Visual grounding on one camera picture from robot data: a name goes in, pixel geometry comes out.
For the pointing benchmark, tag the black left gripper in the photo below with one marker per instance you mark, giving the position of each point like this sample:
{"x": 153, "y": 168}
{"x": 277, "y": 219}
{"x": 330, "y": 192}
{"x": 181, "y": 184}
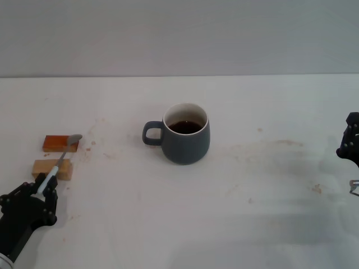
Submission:
{"x": 19, "y": 218}

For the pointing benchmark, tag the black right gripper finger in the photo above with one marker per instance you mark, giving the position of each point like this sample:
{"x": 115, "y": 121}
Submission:
{"x": 350, "y": 140}

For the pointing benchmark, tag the grey ceramic cup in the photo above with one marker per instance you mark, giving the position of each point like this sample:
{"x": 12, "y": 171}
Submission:
{"x": 185, "y": 148}

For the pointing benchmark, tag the light tan wooden block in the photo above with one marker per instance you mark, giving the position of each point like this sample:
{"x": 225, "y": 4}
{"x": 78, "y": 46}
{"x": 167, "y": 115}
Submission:
{"x": 42, "y": 166}

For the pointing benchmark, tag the reddish brown wooden block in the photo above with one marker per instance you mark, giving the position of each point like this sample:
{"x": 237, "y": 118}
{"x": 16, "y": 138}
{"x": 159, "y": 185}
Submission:
{"x": 54, "y": 143}

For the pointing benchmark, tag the dark coffee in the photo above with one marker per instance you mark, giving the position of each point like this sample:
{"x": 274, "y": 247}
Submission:
{"x": 185, "y": 127}

